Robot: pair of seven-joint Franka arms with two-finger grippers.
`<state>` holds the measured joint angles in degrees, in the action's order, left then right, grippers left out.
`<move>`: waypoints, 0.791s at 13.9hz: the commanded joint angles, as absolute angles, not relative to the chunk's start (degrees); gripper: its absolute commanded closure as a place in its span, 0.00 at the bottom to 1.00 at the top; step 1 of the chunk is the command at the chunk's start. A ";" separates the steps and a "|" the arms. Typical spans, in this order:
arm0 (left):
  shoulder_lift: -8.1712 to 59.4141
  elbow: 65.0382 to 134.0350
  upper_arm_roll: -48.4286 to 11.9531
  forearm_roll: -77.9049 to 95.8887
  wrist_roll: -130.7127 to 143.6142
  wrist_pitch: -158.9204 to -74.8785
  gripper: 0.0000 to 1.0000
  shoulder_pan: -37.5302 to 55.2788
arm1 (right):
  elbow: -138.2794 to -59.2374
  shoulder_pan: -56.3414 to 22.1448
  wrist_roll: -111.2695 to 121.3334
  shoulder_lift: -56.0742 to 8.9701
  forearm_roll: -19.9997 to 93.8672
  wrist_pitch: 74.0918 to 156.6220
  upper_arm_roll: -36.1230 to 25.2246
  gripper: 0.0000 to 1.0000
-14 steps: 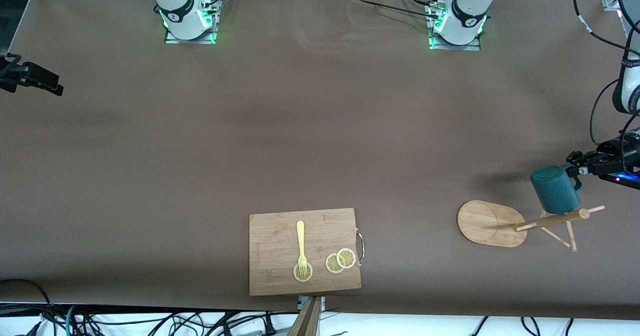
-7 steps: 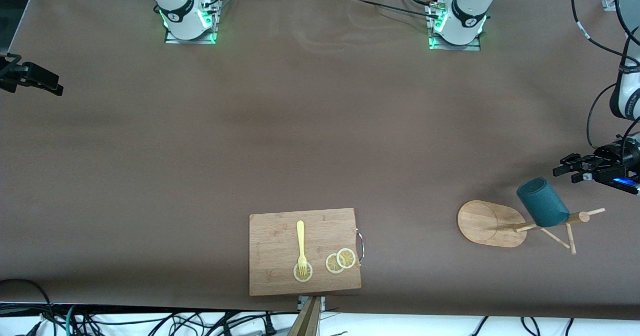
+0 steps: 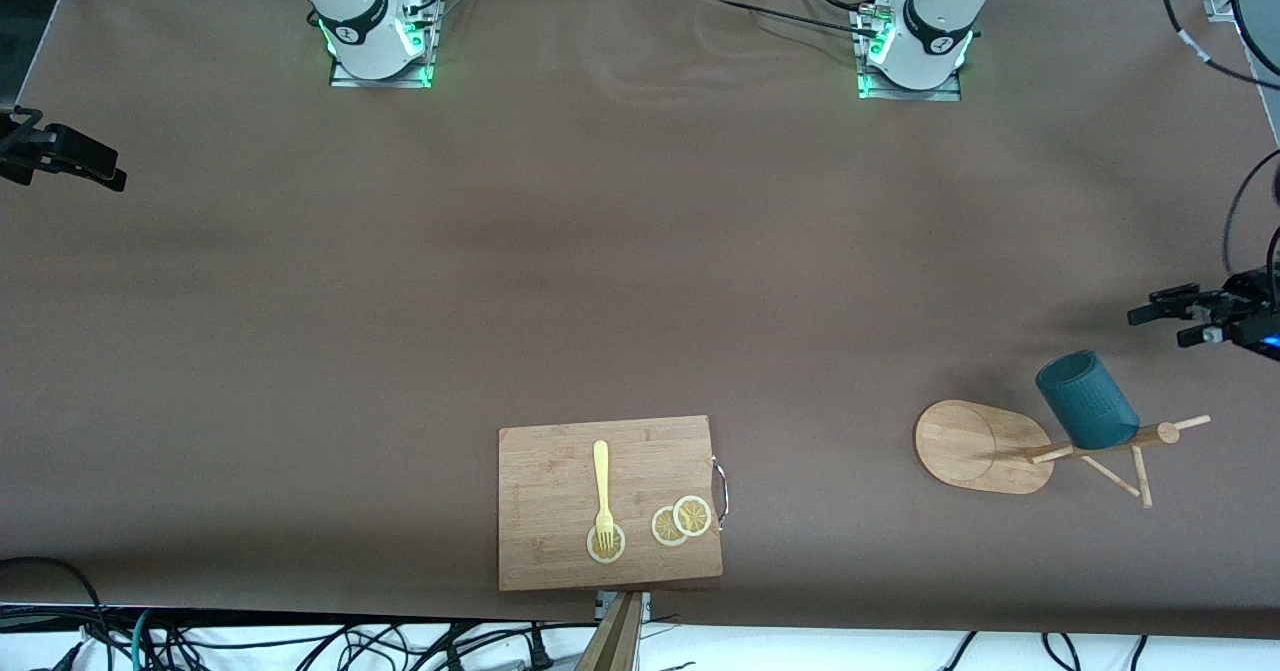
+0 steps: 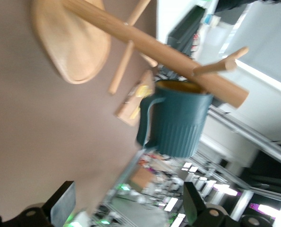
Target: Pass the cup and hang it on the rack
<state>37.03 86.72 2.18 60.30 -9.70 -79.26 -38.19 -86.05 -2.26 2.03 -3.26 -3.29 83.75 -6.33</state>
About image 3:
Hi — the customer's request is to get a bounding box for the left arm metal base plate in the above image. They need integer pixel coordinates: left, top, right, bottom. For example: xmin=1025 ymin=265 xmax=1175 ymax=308
xmin=853 ymin=6 xmax=964 ymax=103

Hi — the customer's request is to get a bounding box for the wooden cutting board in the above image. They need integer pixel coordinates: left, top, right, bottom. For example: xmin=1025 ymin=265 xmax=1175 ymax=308
xmin=497 ymin=414 xmax=725 ymax=593

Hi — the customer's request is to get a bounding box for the wooden post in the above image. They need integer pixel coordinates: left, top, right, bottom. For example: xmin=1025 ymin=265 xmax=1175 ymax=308
xmin=575 ymin=592 xmax=643 ymax=671

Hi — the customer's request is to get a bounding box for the dark teal cup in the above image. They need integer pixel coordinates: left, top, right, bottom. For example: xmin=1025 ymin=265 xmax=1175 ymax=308
xmin=1034 ymin=349 xmax=1142 ymax=452

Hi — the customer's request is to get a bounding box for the metal bracket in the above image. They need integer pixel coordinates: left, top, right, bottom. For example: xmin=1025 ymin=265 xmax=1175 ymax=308
xmin=594 ymin=590 xmax=652 ymax=624

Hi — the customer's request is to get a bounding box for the wooden cup rack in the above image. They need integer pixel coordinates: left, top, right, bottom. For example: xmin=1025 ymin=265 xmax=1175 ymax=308
xmin=913 ymin=399 xmax=1212 ymax=510

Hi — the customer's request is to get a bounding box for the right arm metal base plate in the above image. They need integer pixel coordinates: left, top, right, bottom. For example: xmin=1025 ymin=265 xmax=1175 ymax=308
xmin=328 ymin=0 xmax=443 ymax=90

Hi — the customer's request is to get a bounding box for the brown table cover sheet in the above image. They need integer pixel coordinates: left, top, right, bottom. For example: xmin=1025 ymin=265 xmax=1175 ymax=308
xmin=0 ymin=0 xmax=1280 ymax=640

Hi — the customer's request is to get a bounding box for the yellow plastic fork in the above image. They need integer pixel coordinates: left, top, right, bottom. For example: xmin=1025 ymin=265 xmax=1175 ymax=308
xmin=592 ymin=439 xmax=617 ymax=555

